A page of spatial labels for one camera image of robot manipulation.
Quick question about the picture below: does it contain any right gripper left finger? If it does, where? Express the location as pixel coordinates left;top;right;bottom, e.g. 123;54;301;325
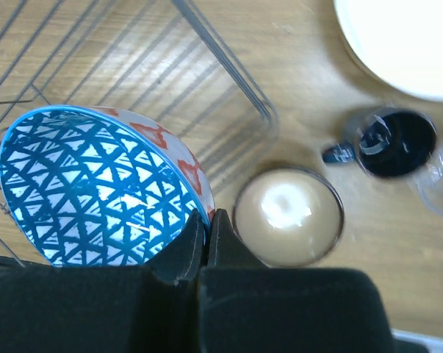
0;212;204;352

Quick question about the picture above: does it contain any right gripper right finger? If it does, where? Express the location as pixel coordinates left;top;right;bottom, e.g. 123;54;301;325
198;209;396;352

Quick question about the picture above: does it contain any dark brown bowl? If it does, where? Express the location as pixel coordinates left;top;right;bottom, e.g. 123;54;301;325
232;167;345;268

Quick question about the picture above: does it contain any red white patterned bowl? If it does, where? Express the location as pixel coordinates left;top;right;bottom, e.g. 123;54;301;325
0;105;215;267

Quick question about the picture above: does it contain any dark blue teacup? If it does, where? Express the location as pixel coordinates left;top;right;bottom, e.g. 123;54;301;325
322;106;438;179

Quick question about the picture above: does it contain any clear glass cup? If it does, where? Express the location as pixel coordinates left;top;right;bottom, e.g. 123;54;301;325
410;144;443;217

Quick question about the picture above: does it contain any cream round plate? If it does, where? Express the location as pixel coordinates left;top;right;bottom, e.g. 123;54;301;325
334;1;443;102

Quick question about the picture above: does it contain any black wire dish rack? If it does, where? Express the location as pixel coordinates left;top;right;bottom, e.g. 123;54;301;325
0;1;278;268

